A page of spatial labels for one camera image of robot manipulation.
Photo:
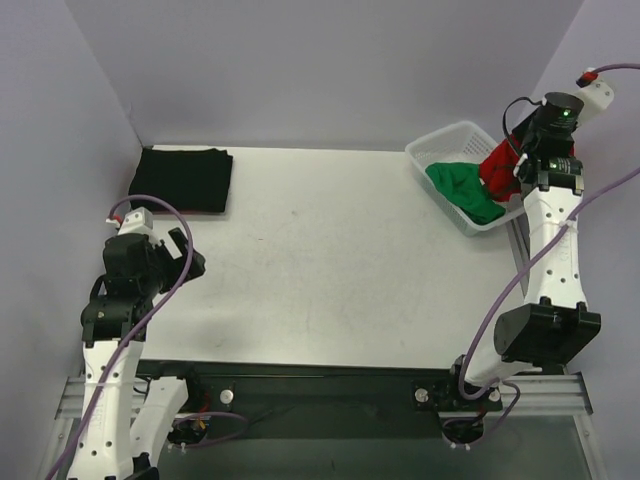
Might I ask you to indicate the green t shirt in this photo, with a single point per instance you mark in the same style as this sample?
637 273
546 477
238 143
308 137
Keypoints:
460 184

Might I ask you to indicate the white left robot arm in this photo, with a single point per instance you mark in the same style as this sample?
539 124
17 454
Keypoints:
140 276

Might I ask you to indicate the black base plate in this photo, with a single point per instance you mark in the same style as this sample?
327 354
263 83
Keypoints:
306 402

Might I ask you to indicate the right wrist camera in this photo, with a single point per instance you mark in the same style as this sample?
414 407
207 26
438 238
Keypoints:
595 92

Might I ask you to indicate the red t shirt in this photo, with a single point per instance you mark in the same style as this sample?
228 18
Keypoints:
500 170

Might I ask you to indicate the aluminium frame rail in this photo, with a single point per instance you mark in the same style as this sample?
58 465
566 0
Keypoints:
544 395

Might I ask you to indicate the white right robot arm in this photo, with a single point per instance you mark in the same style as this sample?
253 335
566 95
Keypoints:
541 319

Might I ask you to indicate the white plastic basket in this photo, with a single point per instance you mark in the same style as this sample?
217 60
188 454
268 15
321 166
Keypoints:
459 142

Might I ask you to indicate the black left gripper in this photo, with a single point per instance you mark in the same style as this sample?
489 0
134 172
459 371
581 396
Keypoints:
167 258

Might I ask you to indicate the folded black t shirt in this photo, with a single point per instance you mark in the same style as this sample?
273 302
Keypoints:
192 181

